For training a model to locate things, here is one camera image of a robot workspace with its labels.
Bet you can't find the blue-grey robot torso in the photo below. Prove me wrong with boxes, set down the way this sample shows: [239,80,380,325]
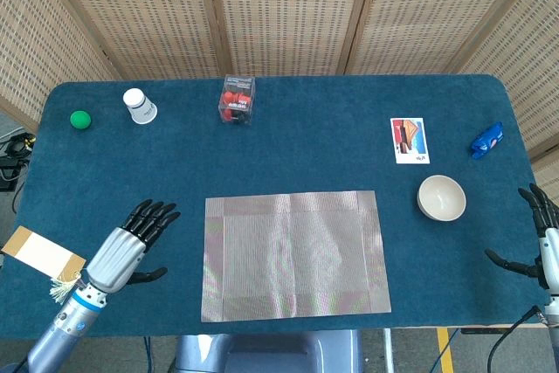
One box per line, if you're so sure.
[168,332,363,373]

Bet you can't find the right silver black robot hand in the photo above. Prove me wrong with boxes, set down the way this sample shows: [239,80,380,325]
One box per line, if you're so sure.
[484,183,559,291]

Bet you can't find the white paper cup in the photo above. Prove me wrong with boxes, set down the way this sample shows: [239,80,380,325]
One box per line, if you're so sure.
[122,87,158,126]

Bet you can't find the black floor cables bundle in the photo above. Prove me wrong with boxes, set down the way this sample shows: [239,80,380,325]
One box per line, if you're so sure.
[0,131,37,193]

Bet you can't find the photo card with white border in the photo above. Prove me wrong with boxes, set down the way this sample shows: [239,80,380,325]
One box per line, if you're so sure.
[390,117,431,165]

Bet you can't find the cream ceramic bowl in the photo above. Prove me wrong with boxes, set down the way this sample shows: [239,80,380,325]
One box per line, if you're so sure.
[417,174,467,222]

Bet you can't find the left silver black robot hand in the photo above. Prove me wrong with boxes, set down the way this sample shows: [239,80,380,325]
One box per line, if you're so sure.
[85,199,182,294]

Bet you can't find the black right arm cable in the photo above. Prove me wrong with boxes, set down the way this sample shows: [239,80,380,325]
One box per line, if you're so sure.
[487,305,547,373]

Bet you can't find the white table leg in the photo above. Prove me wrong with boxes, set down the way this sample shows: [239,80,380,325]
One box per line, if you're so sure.
[383,328,395,373]

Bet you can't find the blue snack packet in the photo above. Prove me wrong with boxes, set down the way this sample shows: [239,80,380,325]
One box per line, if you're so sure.
[470,121,504,161]

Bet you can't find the clear box with red pieces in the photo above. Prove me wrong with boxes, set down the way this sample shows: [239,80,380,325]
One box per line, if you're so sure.
[217,74,257,127]

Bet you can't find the beige woven placemat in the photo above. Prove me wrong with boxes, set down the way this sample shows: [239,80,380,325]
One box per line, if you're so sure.
[200,190,392,324]

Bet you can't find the blue felt table cover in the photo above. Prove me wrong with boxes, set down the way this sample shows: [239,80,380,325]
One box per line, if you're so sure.
[0,74,552,342]

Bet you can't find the green ball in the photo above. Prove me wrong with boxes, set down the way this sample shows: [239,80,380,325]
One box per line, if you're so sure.
[69,110,93,131]

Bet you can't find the brown white bookmark with tassel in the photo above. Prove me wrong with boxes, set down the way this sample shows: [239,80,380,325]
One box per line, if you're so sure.
[1,225,87,306]

